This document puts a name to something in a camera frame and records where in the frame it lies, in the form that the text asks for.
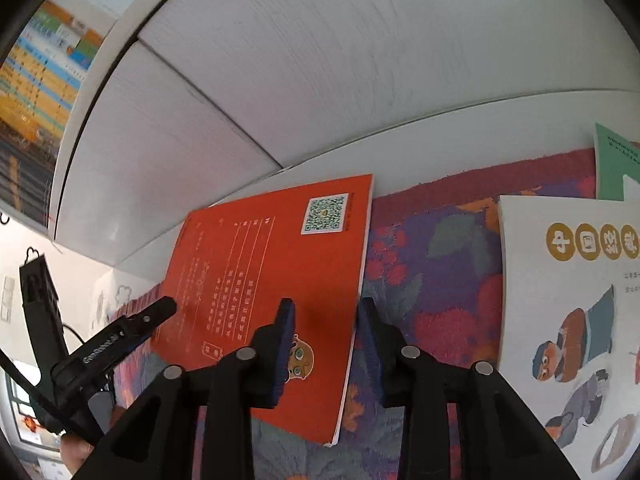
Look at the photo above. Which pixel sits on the person's left hand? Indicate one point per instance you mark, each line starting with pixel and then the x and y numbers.
pixel 74 452

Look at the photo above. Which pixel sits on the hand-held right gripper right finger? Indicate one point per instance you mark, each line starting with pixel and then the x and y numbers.
pixel 370 340

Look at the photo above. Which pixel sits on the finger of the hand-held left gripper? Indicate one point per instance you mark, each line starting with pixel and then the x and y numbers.
pixel 150 315

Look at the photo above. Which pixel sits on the floral woven blanket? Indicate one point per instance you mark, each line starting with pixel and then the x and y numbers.
pixel 440 285

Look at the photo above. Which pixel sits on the row of shelved books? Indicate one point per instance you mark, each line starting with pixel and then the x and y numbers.
pixel 40 85

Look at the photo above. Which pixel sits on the green book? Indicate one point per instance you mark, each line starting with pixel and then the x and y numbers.
pixel 612 170

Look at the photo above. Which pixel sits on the orange book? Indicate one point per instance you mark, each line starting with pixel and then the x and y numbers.
pixel 250 270

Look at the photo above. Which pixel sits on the stack of white books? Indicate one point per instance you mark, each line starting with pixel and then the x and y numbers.
pixel 560 300

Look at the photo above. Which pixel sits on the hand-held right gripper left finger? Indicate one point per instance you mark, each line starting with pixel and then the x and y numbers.
pixel 282 350

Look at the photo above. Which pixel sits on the white bookcase cabinet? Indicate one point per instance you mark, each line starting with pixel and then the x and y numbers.
pixel 300 85

